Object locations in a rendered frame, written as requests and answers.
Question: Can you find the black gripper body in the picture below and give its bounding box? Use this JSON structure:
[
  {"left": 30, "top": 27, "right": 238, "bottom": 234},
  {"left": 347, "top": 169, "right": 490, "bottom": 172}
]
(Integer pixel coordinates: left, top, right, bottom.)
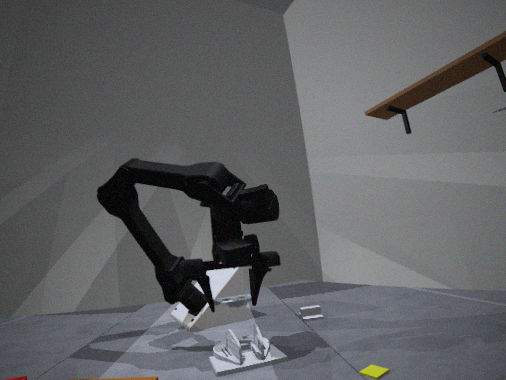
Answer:
[{"left": 179, "top": 226, "right": 281, "bottom": 277}]

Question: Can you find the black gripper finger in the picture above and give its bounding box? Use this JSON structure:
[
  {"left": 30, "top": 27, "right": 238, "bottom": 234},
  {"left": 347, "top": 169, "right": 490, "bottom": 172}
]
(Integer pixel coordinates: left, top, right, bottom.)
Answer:
[
  {"left": 249, "top": 268, "right": 272, "bottom": 306},
  {"left": 190, "top": 275, "right": 215, "bottom": 312}
]

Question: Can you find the yellow flat square plate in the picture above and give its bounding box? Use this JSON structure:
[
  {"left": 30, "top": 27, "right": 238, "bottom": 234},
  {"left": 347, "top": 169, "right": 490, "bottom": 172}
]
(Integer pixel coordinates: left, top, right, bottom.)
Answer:
[{"left": 359, "top": 364, "right": 389, "bottom": 380}]

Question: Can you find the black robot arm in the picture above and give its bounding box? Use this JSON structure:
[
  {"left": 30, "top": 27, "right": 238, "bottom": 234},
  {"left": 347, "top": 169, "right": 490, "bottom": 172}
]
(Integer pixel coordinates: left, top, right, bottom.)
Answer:
[{"left": 97, "top": 158, "right": 279, "bottom": 316}]

